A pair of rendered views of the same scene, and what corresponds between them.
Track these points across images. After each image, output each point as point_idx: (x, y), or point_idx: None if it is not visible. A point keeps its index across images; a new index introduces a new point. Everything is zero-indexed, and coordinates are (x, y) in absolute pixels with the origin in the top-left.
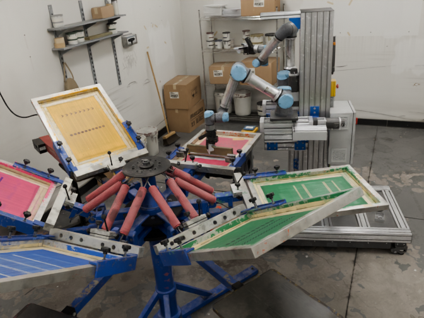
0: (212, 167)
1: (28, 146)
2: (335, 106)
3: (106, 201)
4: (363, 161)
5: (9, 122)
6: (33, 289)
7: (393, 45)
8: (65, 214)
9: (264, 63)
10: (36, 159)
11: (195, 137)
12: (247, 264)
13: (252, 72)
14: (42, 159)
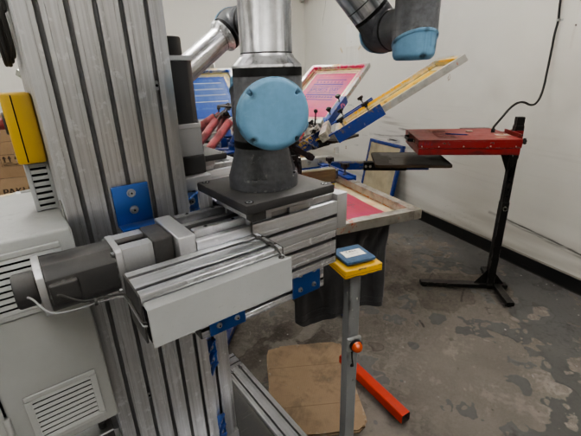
0: None
1: (558, 159)
2: (23, 212)
3: (567, 323)
4: None
5: (550, 112)
6: (386, 243)
7: None
8: (539, 285)
9: (380, 40)
10: (561, 187)
11: (379, 194)
12: (239, 357)
13: (213, 27)
14: (571, 193)
